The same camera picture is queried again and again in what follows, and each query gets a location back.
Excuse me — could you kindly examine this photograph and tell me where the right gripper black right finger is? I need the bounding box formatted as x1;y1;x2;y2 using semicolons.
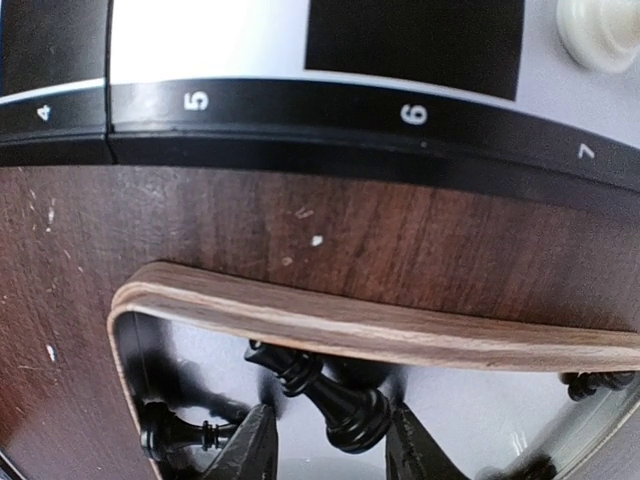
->
385;403;468;480

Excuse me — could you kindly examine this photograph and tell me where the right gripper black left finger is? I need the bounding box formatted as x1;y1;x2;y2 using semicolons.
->
202;404;278;480

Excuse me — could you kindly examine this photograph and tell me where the black and white chessboard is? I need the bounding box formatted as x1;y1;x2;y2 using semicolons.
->
1;1;639;204

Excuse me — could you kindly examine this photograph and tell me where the black chess bishop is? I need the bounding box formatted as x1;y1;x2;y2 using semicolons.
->
140;402;238;461

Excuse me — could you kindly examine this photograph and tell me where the black chess pawn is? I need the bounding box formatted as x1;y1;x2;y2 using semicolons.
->
560;371;636;402

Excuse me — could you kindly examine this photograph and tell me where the white chess pawn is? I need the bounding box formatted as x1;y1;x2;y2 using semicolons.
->
556;0;639;74

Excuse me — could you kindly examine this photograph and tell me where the wooden rimmed metal tray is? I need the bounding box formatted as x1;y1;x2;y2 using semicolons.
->
107;262;639;479

